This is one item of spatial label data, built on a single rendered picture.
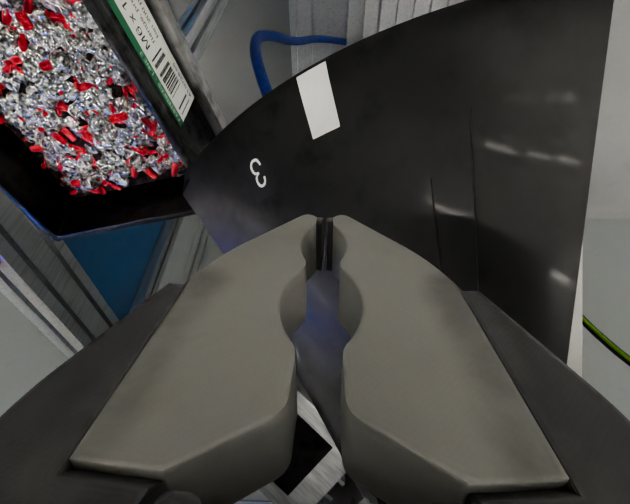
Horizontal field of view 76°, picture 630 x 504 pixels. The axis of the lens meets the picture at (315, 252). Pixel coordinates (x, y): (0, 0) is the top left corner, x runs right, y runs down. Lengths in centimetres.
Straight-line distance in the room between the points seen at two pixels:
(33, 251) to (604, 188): 165
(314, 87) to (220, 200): 9
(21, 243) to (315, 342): 40
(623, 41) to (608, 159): 40
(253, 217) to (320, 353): 9
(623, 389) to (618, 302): 29
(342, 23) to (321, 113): 91
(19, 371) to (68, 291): 77
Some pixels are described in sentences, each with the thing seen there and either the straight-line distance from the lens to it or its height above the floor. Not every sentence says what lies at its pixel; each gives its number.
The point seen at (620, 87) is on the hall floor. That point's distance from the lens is 150.
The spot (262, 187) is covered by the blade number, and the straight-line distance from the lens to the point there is 23.
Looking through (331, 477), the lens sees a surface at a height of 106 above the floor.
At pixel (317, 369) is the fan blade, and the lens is 24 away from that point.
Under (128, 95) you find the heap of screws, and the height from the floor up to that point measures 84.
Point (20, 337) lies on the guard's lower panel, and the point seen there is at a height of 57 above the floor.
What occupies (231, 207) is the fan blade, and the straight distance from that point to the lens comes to 25.
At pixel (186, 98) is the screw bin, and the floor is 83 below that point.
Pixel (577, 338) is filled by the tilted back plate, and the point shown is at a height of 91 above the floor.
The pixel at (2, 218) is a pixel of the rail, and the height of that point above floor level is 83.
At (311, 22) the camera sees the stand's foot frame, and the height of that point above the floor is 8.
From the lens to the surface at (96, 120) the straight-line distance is 35.
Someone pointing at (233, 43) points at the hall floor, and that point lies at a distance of 124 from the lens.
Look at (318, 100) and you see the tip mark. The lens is 21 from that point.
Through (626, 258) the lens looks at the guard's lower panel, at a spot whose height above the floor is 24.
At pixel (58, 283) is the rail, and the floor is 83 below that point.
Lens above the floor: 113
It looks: 41 degrees down
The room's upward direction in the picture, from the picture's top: 178 degrees counter-clockwise
